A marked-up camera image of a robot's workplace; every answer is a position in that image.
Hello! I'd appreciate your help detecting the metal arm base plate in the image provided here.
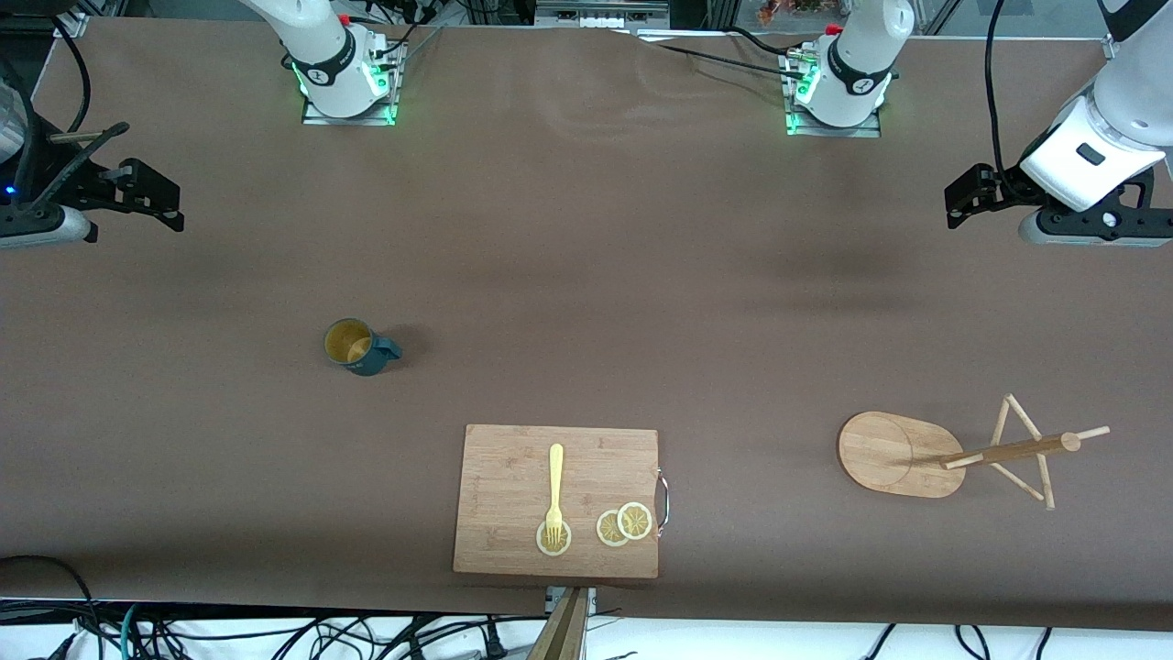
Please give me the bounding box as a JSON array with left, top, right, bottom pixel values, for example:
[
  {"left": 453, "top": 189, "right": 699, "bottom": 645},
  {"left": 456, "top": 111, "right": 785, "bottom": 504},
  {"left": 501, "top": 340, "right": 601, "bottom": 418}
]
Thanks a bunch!
[
  {"left": 302, "top": 41, "right": 398, "bottom": 127},
  {"left": 785, "top": 50, "right": 882, "bottom": 138}
]

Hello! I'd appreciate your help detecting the teal cup yellow inside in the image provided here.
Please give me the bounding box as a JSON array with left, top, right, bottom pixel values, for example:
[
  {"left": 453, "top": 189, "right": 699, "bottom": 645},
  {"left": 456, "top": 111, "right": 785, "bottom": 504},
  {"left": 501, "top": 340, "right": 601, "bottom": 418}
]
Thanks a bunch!
[{"left": 323, "top": 318, "right": 402, "bottom": 377}]

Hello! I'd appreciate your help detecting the black base cable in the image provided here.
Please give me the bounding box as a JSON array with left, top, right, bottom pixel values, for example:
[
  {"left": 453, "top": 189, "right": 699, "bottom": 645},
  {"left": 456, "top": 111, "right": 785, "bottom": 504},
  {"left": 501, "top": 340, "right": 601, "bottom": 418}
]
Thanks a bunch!
[{"left": 632, "top": 26, "right": 807, "bottom": 79}]

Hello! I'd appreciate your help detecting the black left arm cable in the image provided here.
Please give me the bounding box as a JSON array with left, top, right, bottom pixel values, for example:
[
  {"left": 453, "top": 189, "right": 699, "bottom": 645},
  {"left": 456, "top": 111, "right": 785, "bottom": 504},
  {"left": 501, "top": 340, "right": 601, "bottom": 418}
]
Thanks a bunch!
[{"left": 985, "top": 0, "right": 1036, "bottom": 198}]

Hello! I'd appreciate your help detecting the bamboo cutting board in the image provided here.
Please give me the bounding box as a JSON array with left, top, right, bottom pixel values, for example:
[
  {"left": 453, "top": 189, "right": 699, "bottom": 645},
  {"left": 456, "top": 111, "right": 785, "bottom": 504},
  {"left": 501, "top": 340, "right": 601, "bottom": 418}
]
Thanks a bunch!
[{"left": 453, "top": 423, "right": 671, "bottom": 580}]

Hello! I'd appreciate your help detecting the metal clamp bracket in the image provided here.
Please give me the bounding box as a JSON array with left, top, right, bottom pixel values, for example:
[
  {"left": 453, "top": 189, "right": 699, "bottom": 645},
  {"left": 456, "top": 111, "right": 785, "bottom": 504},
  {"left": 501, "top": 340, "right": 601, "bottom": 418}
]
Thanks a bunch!
[{"left": 545, "top": 587, "right": 597, "bottom": 617}]

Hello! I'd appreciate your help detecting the yellow plastic fork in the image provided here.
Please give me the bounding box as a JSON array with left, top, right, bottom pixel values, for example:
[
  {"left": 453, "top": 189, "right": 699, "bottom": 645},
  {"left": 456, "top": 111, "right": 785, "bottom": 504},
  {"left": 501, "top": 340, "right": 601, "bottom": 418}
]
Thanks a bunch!
[{"left": 544, "top": 444, "right": 565, "bottom": 547}]

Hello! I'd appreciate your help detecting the wooden cup rack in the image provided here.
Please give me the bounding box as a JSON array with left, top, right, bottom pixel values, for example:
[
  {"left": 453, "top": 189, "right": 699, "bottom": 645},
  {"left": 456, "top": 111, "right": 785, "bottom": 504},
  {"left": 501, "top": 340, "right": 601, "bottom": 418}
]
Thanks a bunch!
[{"left": 838, "top": 394, "right": 1111, "bottom": 512}]

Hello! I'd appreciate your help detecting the black looped cable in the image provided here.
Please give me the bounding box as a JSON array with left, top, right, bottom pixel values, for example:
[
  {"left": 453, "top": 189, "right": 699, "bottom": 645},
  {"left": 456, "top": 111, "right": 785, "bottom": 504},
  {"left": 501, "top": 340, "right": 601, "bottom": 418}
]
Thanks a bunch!
[{"left": 0, "top": 555, "right": 97, "bottom": 660}]

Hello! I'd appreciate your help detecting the grey power strip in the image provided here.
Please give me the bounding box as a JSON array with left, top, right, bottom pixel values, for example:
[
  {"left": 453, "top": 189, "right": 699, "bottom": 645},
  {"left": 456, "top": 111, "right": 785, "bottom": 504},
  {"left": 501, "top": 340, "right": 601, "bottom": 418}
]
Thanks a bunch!
[{"left": 536, "top": 0, "right": 670, "bottom": 28}]

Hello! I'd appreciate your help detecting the wooden beam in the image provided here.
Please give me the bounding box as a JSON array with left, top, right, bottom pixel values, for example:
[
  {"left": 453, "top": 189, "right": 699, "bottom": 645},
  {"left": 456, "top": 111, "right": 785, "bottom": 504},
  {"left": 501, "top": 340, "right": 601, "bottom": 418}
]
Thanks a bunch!
[{"left": 527, "top": 587, "right": 589, "bottom": 660}]

